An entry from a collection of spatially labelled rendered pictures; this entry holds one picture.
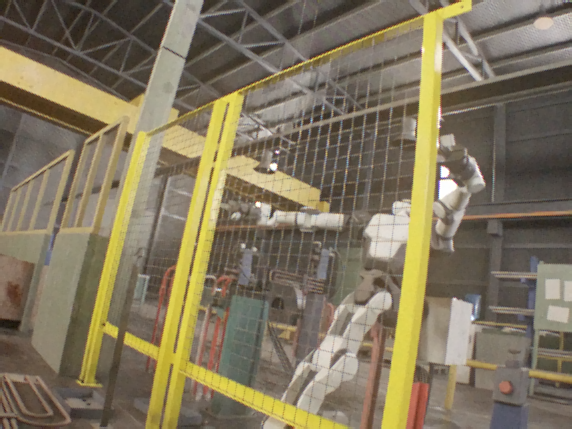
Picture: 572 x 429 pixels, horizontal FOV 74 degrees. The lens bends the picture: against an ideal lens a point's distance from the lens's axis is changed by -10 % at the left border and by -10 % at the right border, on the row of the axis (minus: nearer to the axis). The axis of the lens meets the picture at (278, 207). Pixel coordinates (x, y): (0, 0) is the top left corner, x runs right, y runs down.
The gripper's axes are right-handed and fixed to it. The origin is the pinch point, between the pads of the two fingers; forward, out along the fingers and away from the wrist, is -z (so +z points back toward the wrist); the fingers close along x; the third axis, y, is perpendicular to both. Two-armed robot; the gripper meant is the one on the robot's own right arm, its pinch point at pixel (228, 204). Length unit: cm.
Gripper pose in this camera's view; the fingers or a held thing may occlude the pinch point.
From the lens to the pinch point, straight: 222.9
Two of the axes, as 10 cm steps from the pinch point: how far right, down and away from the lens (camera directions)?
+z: 7.7, 2.6, 5.9
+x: -6.3, 1.5, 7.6
